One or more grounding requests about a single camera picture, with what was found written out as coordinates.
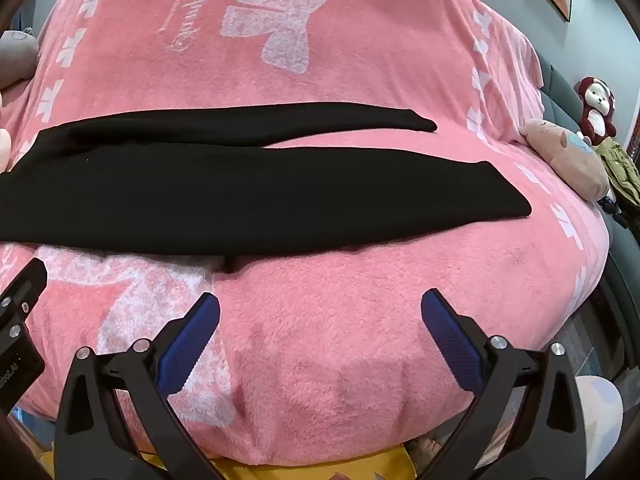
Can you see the grey plush toy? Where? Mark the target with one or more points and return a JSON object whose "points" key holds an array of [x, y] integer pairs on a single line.
{"points": [[17, 57]]}

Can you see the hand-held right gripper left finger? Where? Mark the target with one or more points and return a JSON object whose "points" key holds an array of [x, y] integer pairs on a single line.
{"points": [[192, 342]]}

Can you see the olive green jacket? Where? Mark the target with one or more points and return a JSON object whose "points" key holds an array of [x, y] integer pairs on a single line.
{"points": [[622, 170]]}

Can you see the cream flower plush cushion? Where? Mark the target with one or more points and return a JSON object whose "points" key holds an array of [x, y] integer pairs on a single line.
{"points": [[3, 147]]}

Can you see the pink cat plush pillow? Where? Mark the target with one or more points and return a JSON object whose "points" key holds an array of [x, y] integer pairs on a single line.
{"points": [[565, 157]]}

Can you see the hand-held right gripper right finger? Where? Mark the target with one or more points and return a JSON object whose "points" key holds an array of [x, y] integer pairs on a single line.
{"points": [[450, 342]]}

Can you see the yellow cloth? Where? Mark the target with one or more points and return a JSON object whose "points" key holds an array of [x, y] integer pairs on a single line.
{"points": [[300, 472]]}

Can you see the black pants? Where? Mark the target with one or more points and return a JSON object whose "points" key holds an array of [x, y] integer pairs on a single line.
{"points": [[200, 185]]}

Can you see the white round stool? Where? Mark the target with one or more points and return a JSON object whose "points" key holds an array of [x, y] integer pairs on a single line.
{"points": [[602, 410]]}

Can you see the pink bow-print blanket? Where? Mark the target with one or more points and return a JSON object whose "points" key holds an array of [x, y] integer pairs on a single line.
{"points": [[325, 350]]}

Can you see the red monkey plush toy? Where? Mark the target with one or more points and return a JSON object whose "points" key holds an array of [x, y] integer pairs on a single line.
{"points": [[597, 107]]}

